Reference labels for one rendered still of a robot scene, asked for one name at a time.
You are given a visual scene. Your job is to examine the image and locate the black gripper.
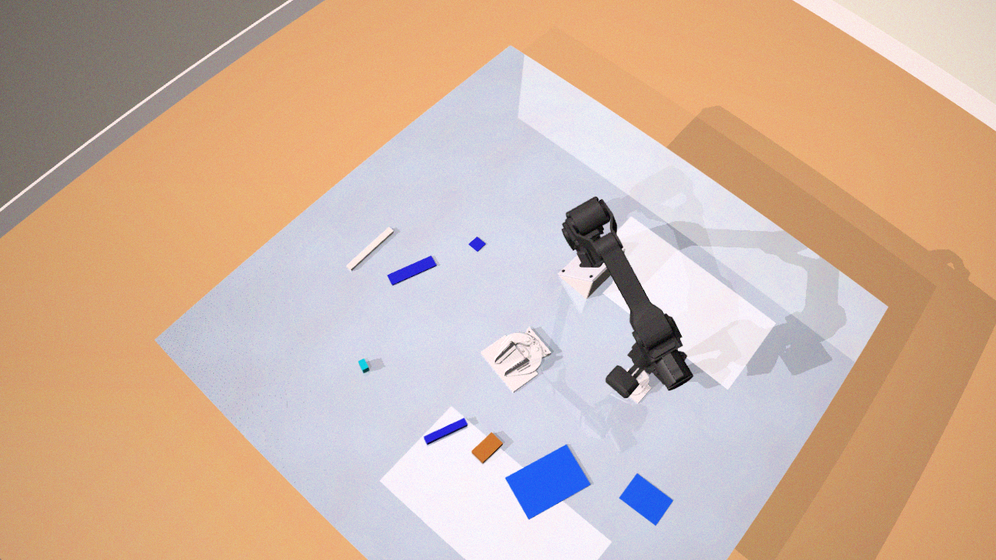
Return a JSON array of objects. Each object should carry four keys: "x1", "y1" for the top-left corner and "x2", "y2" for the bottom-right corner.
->
[{"x1": 605, "y1": 342, "x2": 653, "y2": 398}]

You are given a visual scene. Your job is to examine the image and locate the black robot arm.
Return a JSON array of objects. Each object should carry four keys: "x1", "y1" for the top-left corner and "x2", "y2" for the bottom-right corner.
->
[{"x1": 562, "y1": 197, "x2": 694, "y2": 390}]

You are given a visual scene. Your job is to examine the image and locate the orange rectangular block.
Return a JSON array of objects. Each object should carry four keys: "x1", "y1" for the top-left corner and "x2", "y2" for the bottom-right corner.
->
[{"x1": 472, "y1": 433, "x2": 503, "y2": 463}]

